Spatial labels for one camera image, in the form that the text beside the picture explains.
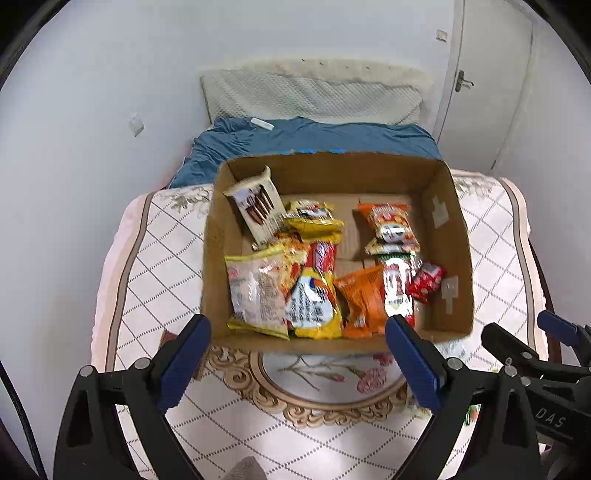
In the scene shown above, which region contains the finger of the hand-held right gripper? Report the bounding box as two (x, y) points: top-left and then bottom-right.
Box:
(481, 323), (542, 370)
(537, 310), (591, 352)

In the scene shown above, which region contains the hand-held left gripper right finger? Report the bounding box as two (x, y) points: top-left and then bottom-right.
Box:
(385, 315), (541, 480)

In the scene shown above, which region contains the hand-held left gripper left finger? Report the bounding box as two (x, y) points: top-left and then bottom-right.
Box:
(54, 314), (212, 480)

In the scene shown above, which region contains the plain orange snack packet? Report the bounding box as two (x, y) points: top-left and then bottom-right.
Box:
(333, 265), (391, 340)

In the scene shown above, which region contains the small red snack packet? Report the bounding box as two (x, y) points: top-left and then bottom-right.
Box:
(406, 262), (446, 304)

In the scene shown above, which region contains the long red snack packet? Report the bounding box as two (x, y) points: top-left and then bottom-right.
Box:
(372, 251), (419, 328)

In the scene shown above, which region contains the pale yellow clear snack packet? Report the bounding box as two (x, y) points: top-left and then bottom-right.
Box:
(225, 251), (291, 341)

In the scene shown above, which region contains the yellow packet with blue label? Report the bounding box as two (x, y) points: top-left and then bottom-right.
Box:
(285, 233), (345, 341)

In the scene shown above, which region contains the orange panda snack packet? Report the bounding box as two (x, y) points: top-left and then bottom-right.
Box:
(353, 202), (422, 256)

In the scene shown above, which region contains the red and yellow snack packet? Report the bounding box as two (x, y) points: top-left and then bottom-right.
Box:
(252, 231), (310, 296)

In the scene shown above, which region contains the cream biscuit stick packet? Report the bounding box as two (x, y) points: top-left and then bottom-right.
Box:
(223, 166), (287, 246)

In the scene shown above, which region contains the yellow panda snack packet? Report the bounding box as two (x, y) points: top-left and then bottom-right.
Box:
(283, 199), (345, 234)

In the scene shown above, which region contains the cardboard box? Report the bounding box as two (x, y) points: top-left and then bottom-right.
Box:
(200, 151), (475, 355)

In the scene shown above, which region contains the clear silver snack packet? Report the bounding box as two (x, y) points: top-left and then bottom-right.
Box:
(434, 339), (472, 361)

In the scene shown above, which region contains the pink floral diamond-pattern quilt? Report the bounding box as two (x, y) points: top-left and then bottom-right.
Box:
(92, 168), (550, 480)

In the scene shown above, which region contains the blue bed sheet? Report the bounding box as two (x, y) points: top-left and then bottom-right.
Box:
(167, 115), (441, 189)

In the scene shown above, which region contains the white door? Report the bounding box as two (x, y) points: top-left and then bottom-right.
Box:
(434, 0), (550, 171)

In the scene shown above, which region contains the cream fluffy headboard cover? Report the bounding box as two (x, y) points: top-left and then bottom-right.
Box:
(198, 58), (435, 125)

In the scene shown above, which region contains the black cable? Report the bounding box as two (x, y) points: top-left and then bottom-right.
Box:
(0, 360), (47, 480)

